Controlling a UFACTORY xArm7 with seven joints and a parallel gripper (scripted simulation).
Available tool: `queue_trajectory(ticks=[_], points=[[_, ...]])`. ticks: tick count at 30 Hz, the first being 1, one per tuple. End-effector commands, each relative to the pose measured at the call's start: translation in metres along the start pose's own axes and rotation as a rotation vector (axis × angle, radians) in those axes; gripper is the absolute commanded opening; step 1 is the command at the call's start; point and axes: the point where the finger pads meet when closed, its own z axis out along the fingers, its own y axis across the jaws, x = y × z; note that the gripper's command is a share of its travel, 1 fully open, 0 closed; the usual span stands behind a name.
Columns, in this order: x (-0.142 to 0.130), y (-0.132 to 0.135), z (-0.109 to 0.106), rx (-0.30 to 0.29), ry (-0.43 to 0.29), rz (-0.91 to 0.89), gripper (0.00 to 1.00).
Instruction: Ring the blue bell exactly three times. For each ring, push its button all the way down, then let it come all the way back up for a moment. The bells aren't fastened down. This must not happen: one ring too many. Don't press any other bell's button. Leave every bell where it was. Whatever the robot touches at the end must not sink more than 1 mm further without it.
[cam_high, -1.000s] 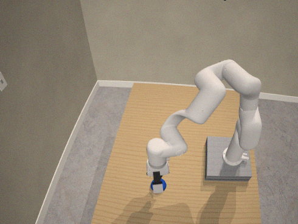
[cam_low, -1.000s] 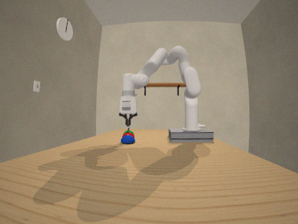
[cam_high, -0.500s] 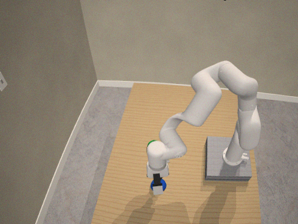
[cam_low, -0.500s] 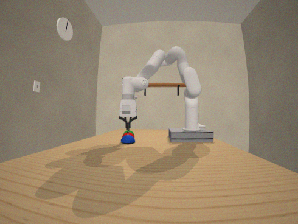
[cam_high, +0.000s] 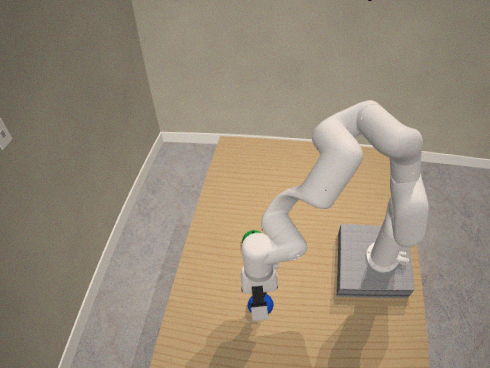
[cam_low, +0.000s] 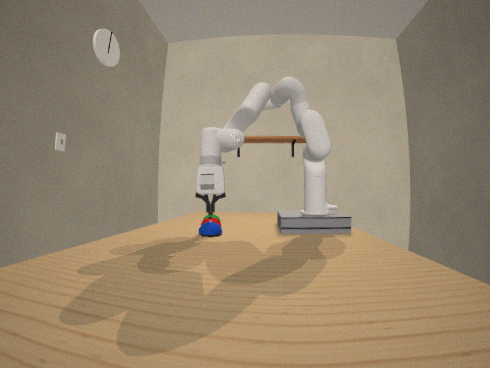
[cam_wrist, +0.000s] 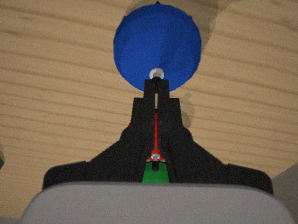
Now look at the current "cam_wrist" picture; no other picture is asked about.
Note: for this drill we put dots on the green service bell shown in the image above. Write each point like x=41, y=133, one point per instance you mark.
x=153, y=177

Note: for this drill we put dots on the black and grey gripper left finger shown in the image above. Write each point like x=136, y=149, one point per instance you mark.
x=125, y=160

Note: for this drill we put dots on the red bell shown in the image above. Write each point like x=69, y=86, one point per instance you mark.
x=155, y=156

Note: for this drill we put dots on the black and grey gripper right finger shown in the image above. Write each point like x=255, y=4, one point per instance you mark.
x=188, y=162

